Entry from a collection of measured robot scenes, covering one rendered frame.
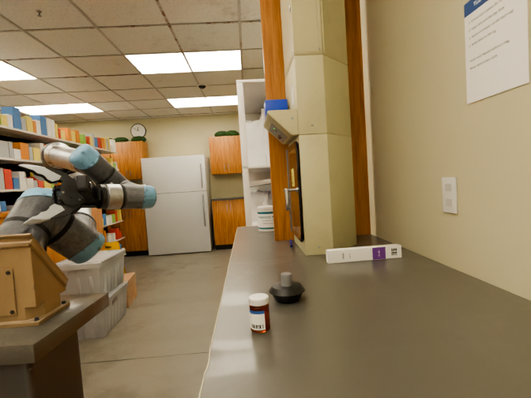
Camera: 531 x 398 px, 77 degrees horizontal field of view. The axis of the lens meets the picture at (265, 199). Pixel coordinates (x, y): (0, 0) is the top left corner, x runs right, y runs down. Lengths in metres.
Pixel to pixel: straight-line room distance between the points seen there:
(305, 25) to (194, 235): 5.26
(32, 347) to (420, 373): 0.73
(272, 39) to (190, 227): 4.90
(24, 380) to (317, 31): 1.38
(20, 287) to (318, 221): 0.95
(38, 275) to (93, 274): 2.23
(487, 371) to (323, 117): 0.98
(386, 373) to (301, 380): 0.13
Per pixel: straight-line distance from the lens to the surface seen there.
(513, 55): 1.03
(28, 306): 0.98
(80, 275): 3.24
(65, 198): 1.01
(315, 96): 1.35
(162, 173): 6.36
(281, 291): 0.84
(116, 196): 1.05
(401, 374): 0.60
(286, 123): 1.31
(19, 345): 0.90
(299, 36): 1.42
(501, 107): 1.04
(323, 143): 1.33
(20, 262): 0.97
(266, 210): 1.98
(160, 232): 6.43
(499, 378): 0.63
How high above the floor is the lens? 1.24
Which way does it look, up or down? 3 degrees down
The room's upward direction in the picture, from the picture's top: 4 degrees counter-clockwise
